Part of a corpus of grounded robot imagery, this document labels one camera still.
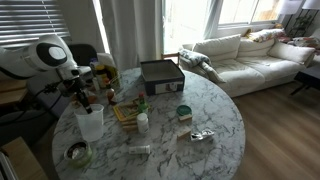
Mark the dark jar yellow lid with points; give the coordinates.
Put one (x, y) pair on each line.
(101, 75)

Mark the sheer grey curtain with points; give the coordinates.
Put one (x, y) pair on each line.
(211, 16)

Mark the white lamp shade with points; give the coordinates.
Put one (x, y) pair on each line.
(289, 6)

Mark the yellow green card box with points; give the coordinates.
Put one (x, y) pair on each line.
(126, 111)

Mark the green glass bottle red cap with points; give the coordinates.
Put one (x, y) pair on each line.
(142, 105)

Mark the patterned pillow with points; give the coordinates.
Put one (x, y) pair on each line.
(266, 34)

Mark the white paper box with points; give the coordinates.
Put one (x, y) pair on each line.
(106, 60)

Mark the black coffee table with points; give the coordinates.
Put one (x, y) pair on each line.
(308, 78)

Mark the small wooden block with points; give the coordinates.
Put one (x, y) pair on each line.
(129, 124)
(130, 128)
(184, 133)
(185, 117)
(128, 120)

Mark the white pill bottle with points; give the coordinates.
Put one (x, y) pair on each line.
(143, 124)

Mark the grey white folded blanket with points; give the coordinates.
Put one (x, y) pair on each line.
(195, 56)

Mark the black chair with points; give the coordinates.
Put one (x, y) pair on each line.
(83, 53)

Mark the clear plastic measuring cup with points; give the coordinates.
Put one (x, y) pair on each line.
(90, 125)

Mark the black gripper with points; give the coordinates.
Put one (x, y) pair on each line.
(73, 87)

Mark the orange snack bag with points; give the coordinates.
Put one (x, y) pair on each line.
(85, 99)

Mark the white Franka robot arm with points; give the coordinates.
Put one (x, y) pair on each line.
(46, 55)

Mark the white window blinds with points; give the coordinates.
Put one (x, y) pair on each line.
(30, 20)

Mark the white curtain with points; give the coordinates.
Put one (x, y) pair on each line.
(133, 33)

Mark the glass bowl with green rim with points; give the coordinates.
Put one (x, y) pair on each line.
(78, 153)

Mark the dark blue cardboard box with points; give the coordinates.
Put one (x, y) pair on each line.
(162, 78)

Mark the clear plastic storage container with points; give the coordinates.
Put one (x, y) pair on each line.
(113, 81)

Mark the green house plant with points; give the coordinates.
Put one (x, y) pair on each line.
(301, 25)

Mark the crumpled silver black wrapper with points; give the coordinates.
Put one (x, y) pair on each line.
(201, 135)

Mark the long white sofa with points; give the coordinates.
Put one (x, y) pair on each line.
(253, 63)

